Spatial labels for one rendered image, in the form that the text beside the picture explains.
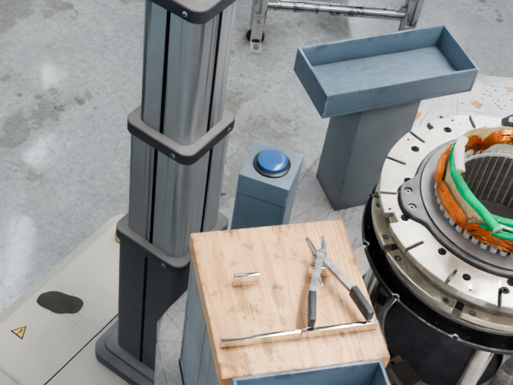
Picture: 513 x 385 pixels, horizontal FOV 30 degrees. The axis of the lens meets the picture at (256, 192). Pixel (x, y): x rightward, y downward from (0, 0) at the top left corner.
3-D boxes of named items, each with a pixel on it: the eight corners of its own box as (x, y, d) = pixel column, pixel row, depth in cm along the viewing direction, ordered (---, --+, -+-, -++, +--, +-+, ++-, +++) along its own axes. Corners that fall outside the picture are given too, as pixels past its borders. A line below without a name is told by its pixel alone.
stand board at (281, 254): (385, 368, 107) (391, 357, 105) (220, 390, 103) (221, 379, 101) (338, 231, 120) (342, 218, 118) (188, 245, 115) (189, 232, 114)
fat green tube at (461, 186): (498, 239, 108) (504, 228, 107) (466, 238, 108) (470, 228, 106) (471, 147, 118) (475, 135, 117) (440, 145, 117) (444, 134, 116)
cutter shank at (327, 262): (355, 289, 109) (356, 286, 108) (349, 293, 108) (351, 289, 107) (321, 254, 111) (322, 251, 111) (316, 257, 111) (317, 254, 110)
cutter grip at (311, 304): (314, 328, 105) (316, 320, 104) (307, 327, 105) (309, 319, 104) (314, 298, 108) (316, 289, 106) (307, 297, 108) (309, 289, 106)
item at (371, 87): (402, 152, 168) (445, 23, 147) (430, 197, 162) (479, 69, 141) (272, 179, 160) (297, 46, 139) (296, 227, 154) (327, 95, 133)
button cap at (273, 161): (290, 157, 128) (291, 153, 127) (282, 178, 125) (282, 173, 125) (262, 149, 129) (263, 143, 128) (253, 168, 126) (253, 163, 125)
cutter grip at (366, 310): (372, 319, 107) (375, 311, 105) (366, 321, 106) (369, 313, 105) (353, 292, 109) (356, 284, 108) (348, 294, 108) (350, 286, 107)
